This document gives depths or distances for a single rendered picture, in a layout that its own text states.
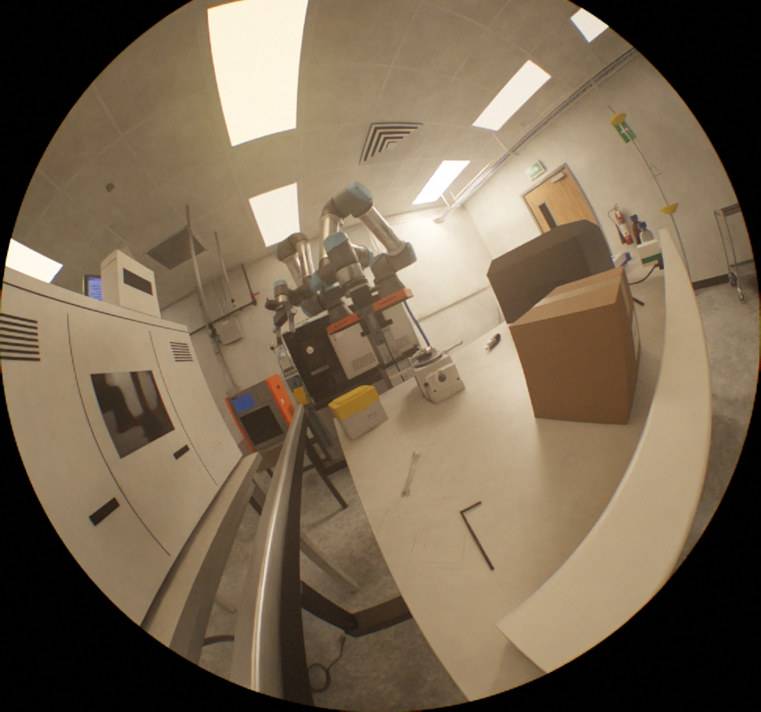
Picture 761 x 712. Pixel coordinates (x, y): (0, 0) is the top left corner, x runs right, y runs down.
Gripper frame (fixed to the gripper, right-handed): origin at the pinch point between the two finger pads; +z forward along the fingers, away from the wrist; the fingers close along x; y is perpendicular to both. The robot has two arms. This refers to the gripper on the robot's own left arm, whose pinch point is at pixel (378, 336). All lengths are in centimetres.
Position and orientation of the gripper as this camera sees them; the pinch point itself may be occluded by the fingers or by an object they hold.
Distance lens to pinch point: 63.4
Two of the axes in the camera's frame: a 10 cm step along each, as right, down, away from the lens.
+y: 9.1, -4.1, 0.8
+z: 4.1, 9.1, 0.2
